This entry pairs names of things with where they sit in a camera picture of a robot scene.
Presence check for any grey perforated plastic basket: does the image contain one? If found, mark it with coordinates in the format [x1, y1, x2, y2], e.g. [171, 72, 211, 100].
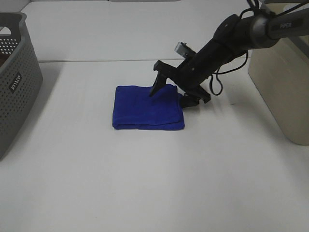
[0, 12, 43, 157]

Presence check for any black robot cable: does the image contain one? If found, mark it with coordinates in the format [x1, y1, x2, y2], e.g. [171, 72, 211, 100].
[207, 0, 309, 96]

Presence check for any beige plastic basket grey rim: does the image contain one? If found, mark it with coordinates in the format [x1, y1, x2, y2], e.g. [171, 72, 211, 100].
[248, 35, 309, 145]

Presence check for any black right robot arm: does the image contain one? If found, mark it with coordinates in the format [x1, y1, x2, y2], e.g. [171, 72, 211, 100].
[149, 9, 309, 107]

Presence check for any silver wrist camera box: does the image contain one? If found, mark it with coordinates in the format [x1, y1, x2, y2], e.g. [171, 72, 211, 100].
[174, 42, 196, 59]

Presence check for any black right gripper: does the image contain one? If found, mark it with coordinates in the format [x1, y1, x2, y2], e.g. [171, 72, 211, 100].
[149, 40, 235, 108]

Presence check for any blue towel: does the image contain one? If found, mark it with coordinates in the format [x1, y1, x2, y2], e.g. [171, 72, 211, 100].
[112, 84, 185, 131]

